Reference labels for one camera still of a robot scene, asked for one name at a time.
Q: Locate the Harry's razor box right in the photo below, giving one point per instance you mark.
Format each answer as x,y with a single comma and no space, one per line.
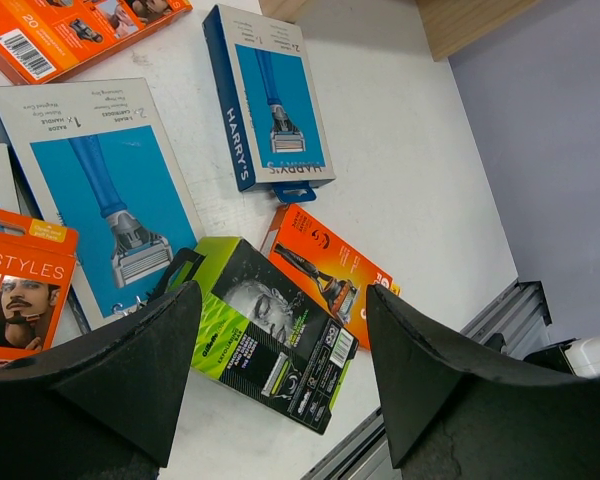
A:
269,106

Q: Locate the orange styler box back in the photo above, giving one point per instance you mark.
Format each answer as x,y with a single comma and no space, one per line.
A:
44,41

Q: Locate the Harry's razor box middle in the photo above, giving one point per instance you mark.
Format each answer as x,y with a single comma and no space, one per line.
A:
94,156

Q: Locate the orange styler box left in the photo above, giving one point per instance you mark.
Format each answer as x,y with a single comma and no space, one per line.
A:
37,263

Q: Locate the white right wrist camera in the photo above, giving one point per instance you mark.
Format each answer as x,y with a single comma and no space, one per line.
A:
583,357

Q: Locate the orange styler box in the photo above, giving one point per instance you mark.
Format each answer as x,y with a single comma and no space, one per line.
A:
37,263
44,41

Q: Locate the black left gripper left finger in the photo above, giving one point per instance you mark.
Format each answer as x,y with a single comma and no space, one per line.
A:
104,405

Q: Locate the wooden shelf unit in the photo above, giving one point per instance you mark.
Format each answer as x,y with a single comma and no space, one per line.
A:
442,28

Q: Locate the orange Gillette Fusion5 box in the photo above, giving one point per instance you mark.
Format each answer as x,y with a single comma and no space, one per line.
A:
324,266

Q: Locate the black green GilletteLabs box lower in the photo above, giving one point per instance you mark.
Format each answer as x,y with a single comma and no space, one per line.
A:
260,334

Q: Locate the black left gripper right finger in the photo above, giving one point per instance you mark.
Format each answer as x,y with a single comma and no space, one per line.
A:
455,409

